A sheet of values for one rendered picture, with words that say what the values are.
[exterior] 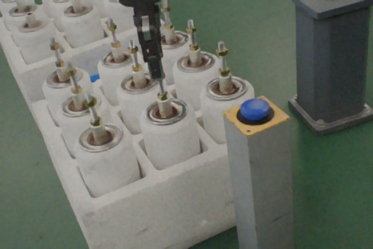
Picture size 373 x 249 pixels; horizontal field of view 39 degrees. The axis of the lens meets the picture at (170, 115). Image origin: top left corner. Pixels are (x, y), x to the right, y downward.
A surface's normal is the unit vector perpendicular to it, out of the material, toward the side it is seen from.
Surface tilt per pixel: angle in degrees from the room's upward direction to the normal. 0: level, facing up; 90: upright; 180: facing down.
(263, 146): 90
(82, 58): 90
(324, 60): 90
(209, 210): 90
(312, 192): 0
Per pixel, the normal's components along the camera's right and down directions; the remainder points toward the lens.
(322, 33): -0.47, 0.57
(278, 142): 0.41, 0.47
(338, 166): -0.15, -0.81
